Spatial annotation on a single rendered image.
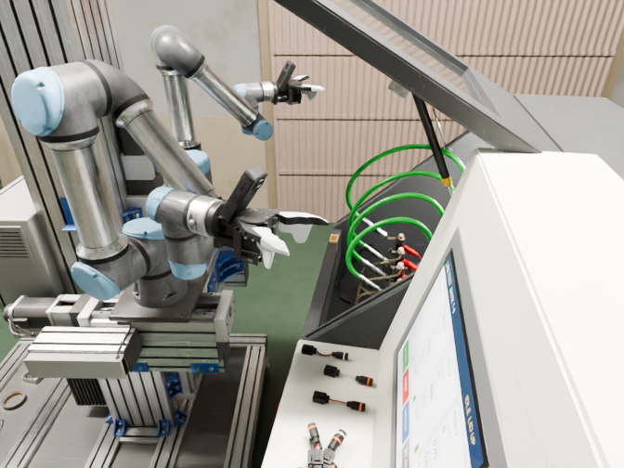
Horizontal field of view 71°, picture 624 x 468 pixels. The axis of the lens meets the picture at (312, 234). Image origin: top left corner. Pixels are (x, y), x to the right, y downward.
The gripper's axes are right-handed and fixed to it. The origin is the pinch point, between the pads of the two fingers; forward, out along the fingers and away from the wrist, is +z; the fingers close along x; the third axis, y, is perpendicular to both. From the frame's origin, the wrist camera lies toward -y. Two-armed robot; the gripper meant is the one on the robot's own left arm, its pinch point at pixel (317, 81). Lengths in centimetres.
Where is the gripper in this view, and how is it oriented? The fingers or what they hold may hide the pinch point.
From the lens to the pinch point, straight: 189.6
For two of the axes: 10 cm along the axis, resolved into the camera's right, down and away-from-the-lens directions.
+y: -0.6, 7.9, 6.1
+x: 4.1, 5.8, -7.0
